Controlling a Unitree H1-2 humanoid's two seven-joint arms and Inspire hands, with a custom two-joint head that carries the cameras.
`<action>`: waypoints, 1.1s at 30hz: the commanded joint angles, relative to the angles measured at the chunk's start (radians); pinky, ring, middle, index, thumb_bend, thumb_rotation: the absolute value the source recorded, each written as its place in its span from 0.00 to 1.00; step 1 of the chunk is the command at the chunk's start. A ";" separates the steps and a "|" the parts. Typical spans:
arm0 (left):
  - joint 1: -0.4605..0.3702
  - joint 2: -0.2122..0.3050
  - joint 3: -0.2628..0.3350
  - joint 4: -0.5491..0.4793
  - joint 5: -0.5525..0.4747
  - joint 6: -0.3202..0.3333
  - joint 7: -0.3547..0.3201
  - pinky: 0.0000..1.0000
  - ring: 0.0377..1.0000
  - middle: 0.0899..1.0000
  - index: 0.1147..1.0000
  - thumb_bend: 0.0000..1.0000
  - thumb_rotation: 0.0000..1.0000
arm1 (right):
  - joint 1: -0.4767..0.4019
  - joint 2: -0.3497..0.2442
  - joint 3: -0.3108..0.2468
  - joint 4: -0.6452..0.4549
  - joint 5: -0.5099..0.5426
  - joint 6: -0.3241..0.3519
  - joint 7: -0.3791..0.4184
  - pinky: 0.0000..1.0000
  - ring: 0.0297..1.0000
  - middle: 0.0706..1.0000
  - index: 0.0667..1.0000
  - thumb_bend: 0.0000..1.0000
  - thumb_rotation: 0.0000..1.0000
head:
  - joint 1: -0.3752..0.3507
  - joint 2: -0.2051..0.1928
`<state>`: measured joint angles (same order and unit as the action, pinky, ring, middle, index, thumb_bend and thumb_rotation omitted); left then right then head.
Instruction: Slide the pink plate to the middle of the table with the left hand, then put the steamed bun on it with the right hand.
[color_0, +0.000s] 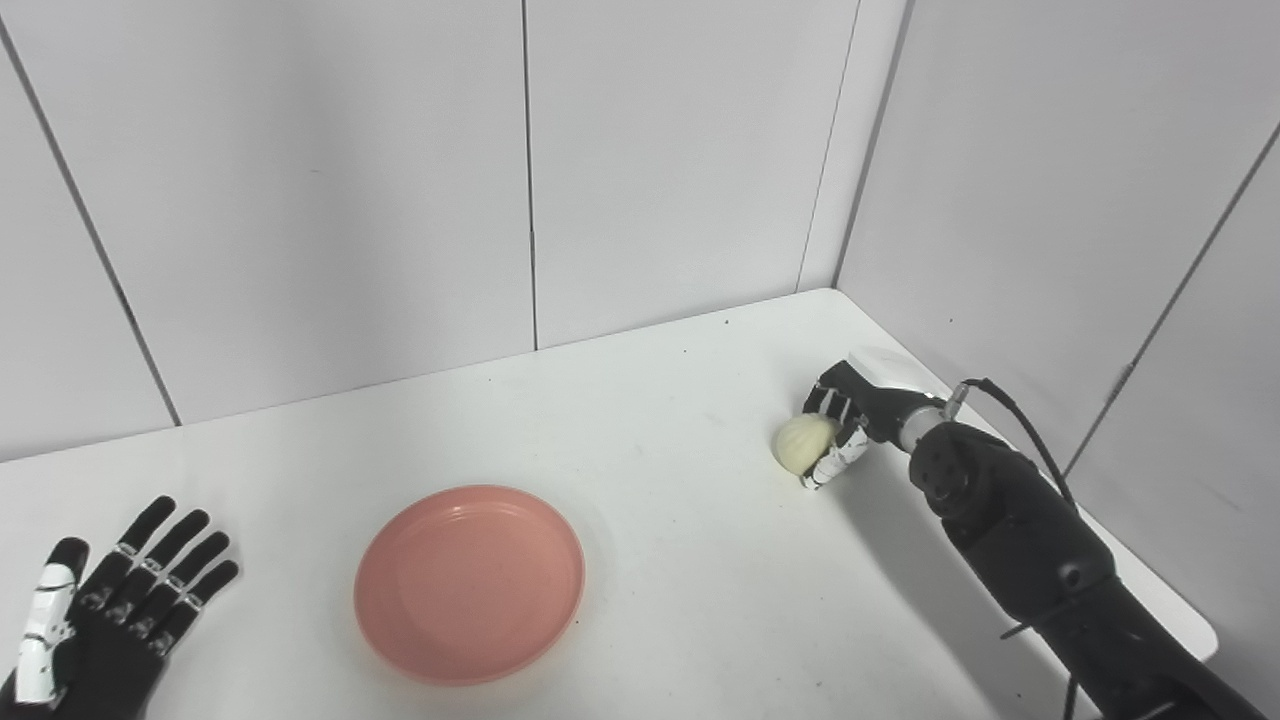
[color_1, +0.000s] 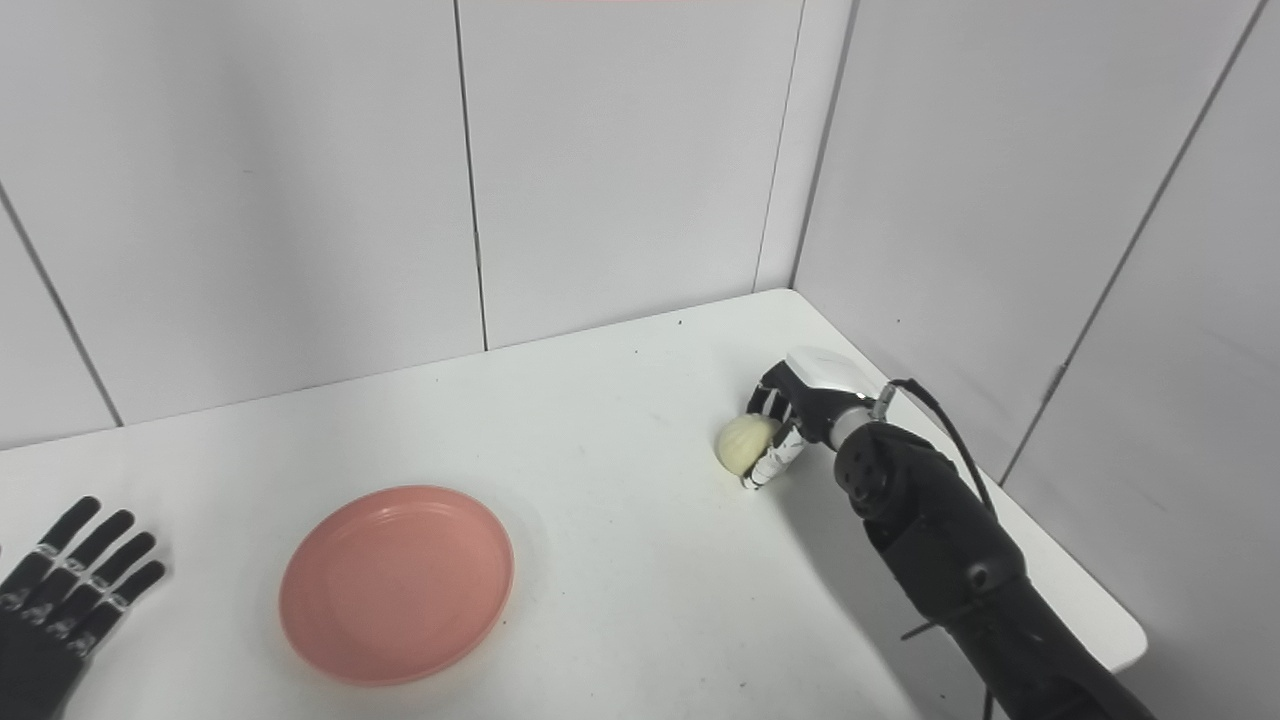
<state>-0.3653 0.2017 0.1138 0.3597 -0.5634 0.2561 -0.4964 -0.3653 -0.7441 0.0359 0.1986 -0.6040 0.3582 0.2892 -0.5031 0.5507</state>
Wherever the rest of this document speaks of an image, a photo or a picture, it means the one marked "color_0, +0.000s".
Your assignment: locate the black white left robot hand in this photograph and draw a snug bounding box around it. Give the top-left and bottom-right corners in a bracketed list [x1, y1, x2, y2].
[0, 495, 241, 720]

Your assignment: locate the pink round plate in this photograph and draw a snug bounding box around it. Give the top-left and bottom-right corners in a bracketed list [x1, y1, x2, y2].
[353, 485, 587, 687]

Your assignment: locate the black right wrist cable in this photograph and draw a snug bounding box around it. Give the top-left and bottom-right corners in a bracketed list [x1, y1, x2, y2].
[940, 378, 1083, 720]

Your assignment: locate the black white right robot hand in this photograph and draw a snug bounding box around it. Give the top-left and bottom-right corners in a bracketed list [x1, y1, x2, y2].
[798, 350, 946, 492]

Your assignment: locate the cream steamed bun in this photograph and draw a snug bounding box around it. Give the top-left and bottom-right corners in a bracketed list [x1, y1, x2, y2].
[773, 413, 843, 477]

